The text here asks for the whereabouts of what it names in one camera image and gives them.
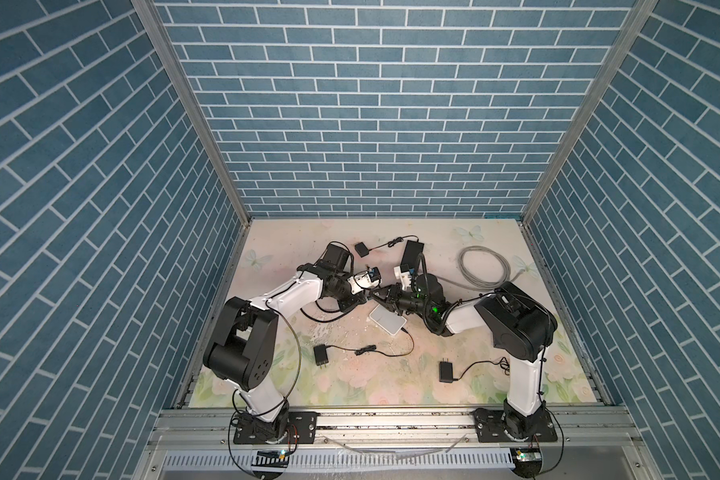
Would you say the grey ethernet cable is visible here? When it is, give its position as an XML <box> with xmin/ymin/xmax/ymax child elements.
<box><xmin>437</xmin><ymin>245</ymin><xmax>526</xmax><ymax>293</ymax></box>

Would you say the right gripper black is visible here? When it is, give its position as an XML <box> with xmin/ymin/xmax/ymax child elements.
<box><xmin>370</xmin><ymin>283</ymin><xmax>433</xmax><ymax>319</ymax></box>

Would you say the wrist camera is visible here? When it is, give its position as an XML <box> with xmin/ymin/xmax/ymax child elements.
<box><xmin>321</xmin><ymin>241</ymin><xmax>381</xmax><ymax>294</ymax></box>
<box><xmin>393</xmin><ymin>265</ymin><xmax>417</xmax><ymax>291</ymax></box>

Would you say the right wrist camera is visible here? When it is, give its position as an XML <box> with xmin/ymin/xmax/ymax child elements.
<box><xmin>393</xmin><ymin>265</ymin><xmax>417</xmax><ymax>291</ymax></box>

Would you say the white small router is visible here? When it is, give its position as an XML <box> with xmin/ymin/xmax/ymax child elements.
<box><xmin>368</xmin><ymin>306</ymin><xmax>407</xmax><ymax>336</ymax></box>

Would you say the small black adapter cable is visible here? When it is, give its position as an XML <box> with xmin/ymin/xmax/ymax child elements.
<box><xmin>353</xmin><ymin>235</ymin><xmax>421</xmax><ymax>259</ymax></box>

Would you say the black ribbed box device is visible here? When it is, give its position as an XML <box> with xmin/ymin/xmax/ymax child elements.
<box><xmin>400</xmin><ymin>240</ymin><xmax>424</xmax><ymax>272</ymax></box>

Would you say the black power adapter with plug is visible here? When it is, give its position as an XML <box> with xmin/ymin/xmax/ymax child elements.
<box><xmin>437</xmin><ymin>356</ymin><xmax>512</xmax><ymax>385</ymax></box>

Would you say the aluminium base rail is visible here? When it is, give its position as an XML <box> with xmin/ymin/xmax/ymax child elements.
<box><xmin>135</xmin><ymin>404</ymin><xmax>659</xmax><ymax>479</ymax></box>

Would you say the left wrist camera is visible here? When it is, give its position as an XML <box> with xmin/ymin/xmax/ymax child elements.
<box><xmin>321</xmin><ymin>241</ymin><xmax>381</xmax><ymax>294</ymax></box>

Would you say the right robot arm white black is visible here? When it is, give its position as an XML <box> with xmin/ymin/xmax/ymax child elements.
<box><xmin>370</xmin><ymin>273</ymin><xmax>558</xmax><ymax>441</ymax></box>

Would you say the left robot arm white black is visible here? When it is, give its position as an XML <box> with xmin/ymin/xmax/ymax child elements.
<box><xmin>203</xmin><ymin>264</ymin><xmax>381</xmax><ymax>443</ymax></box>

